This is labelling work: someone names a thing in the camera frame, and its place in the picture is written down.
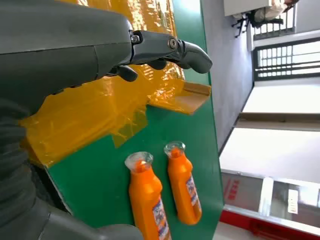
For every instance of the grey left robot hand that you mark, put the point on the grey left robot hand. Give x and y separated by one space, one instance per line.
62 49

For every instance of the black office chair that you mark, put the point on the black office chair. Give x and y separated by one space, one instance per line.
255 18

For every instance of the orange detergent bottle clear cap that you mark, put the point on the orange detergent bottle clear cap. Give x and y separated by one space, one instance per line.
181 188
145 205

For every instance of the green table mat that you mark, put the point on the green table mat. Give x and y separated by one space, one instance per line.
100 185

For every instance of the yellow plastic sheet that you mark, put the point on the yellow plastic sheet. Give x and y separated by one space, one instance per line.
87 116

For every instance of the black window grille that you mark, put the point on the black window grille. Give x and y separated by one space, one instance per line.
284 59

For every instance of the red and white display stand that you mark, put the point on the red and white display stand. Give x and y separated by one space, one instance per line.
240 192

